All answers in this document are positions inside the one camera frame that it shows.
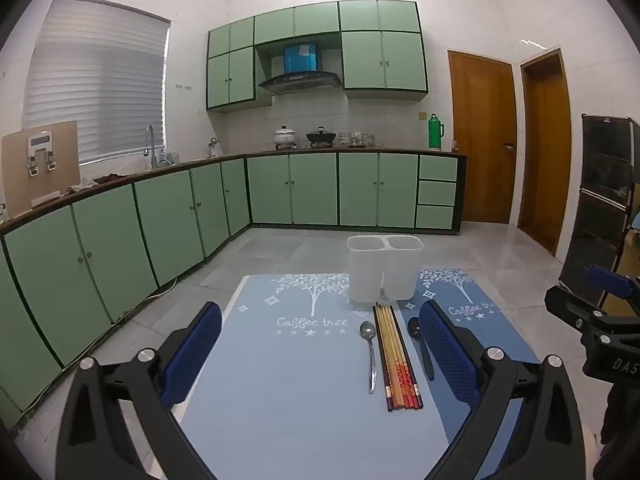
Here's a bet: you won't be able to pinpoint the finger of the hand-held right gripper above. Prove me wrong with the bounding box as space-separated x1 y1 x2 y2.
544 284 608 333
586 264 640 311

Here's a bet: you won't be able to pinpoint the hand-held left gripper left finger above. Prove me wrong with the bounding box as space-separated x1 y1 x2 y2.
55 301 223 480

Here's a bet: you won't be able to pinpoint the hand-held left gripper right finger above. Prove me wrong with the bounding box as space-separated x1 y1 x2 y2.
419 300 586 480

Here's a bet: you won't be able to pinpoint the black plastic spoon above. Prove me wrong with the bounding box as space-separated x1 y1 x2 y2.
407 316 436 382

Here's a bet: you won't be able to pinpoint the bundle of chopsticks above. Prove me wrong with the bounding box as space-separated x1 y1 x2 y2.
372 302 425 413

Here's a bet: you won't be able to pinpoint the silver metal spoon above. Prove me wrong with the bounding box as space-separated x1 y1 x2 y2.
359 321 378 395

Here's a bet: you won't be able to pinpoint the white two-compartment utensil holder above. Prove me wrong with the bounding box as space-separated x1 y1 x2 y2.
346 234 426 303

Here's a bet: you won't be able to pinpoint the dark blue placemat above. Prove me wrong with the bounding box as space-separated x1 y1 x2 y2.
390 267 543 480

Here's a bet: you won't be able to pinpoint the black appliance cabinet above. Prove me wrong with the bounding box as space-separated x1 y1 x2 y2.
557 114 640 311

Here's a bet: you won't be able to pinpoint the light blue placemat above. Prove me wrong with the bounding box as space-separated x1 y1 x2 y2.
170 272 451 480

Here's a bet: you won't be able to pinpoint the green base cabinets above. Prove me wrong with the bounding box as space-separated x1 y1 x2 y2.
0 151 468 416

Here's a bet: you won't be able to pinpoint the green drawer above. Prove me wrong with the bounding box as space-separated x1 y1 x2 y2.
417 181 457 207
418 155 458 182
416 205 455 230

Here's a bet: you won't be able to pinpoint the wooden door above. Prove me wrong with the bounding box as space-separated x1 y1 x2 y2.
447 50 517 225
517 47 573 257

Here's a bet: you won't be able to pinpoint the metal kitchen faucet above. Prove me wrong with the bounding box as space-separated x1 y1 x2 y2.
144 125 159 170

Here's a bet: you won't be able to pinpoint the green thermos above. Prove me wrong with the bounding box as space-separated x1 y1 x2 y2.
427 112 445 151

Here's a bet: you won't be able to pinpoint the black wok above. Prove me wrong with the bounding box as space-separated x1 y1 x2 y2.
306 126 337 148

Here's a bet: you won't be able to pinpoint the white plastic fixture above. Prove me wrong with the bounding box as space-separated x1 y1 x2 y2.
26 131 57 179

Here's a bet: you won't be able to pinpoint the white window blind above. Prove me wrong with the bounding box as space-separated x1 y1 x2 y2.
22 0 172 166

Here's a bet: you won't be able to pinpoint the range hood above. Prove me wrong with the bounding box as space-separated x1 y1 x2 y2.
257 40 343 95

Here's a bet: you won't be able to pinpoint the white cable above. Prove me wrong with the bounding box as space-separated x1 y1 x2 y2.
120 275 179 321

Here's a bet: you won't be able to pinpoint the green wall cabinets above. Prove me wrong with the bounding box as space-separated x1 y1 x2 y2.
206 0 430 111

